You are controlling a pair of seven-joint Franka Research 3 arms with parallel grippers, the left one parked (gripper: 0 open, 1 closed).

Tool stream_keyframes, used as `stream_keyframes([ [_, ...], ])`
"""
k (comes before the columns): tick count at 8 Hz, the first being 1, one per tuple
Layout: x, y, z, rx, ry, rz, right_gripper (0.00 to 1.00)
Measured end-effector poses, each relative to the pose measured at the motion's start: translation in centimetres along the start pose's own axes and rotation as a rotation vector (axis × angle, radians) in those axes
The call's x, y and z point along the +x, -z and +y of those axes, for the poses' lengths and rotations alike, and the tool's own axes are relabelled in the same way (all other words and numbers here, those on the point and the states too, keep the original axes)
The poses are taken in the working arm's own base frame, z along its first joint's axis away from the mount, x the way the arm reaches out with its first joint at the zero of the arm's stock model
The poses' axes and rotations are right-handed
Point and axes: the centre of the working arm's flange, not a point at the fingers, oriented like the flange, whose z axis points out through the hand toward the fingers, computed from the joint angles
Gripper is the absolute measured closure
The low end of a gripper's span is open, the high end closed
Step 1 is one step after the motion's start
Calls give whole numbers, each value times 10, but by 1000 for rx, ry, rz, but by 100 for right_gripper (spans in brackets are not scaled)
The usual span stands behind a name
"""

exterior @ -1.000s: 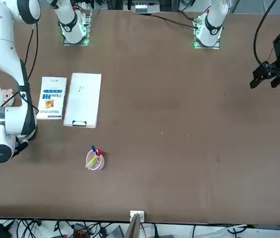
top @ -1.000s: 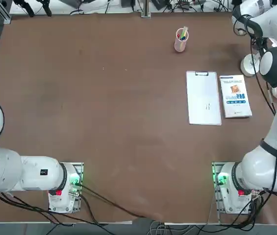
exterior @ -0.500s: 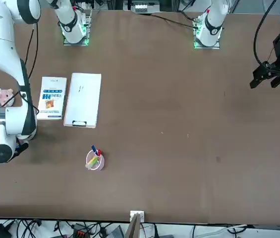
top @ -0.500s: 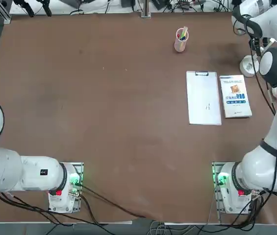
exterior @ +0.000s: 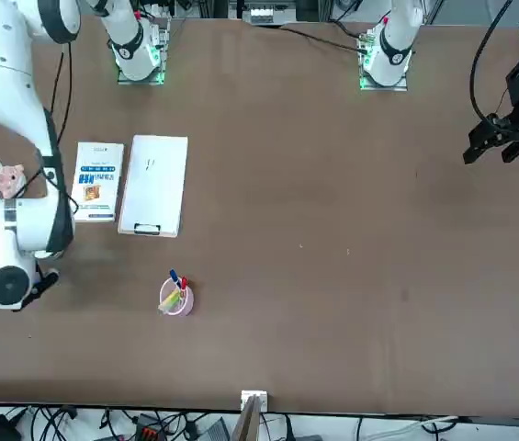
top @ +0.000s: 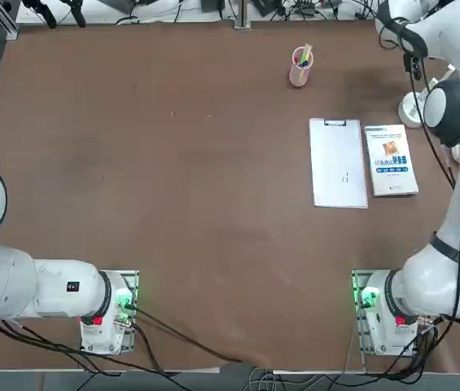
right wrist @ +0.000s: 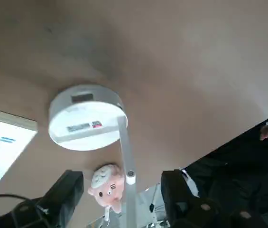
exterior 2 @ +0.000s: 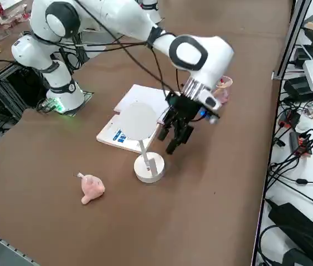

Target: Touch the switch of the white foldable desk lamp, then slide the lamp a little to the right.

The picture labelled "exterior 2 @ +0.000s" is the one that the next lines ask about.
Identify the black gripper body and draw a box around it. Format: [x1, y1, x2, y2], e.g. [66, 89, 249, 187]
[164, 93, 206, 127]

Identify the white foldable desk lamp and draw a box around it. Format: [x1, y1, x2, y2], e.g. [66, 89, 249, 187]
[119, 101, 166, 183]

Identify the white clipboard with black clip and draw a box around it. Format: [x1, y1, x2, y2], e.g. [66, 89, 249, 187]
[114, 84, 173, 124]

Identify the clear pink pen cup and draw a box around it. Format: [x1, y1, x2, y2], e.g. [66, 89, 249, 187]
[215, 76, 233, 103]

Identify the white book with blue print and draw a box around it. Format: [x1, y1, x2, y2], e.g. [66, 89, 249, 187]
[96, 114, 160, 155]

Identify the pink plush toy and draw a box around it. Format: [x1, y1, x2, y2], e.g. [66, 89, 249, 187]
[77, 171, 106, 206]

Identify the black flat power brick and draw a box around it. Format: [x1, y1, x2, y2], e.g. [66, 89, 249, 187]
[283, 76, 313, 102]

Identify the orange black plug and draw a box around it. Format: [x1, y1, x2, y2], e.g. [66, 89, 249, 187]
[289, 130, 313, 157]

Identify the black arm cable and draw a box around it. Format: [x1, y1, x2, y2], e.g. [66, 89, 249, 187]
[56, 0, 184, 96]

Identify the aluminium camera post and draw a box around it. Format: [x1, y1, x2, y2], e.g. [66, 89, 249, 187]
[272, 0, 313, 81]

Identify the black metal frame stand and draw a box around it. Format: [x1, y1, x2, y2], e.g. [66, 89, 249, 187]
[0, 62, 49, 122]

